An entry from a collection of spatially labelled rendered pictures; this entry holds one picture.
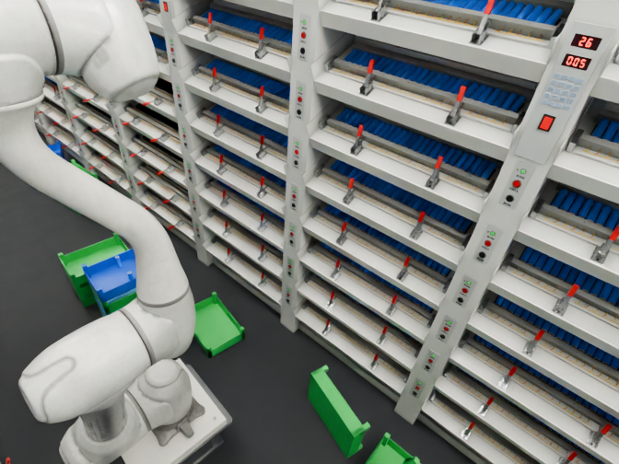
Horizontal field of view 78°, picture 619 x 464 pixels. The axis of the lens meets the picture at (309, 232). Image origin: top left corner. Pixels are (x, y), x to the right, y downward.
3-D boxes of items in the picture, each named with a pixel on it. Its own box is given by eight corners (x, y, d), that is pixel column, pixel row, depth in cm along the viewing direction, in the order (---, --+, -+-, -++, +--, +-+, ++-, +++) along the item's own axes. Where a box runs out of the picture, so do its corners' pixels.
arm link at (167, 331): (204, 292, 78) (142, 329, 69) (213, 349, 88) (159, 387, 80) (169, 261, 85) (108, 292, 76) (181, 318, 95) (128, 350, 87)
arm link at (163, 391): (202, 404, 138) (198, 370, 124) (155, 441, 126) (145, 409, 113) (176, 374, 145) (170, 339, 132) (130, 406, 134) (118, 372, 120)
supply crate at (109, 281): (101, 303, 166) (97, 291, 161) (86, 276, 177) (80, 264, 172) (168, 272, 182) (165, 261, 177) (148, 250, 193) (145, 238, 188)
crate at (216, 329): (245, 338, 195) (244, 328, 190) (208, 358, 185) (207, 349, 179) (216, 300, 212) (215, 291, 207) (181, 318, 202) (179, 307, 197)
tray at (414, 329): (424, 344, 142) (426, 336, 134) (301, 264, 170) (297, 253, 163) (450, 303, 149) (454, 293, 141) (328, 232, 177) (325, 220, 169)
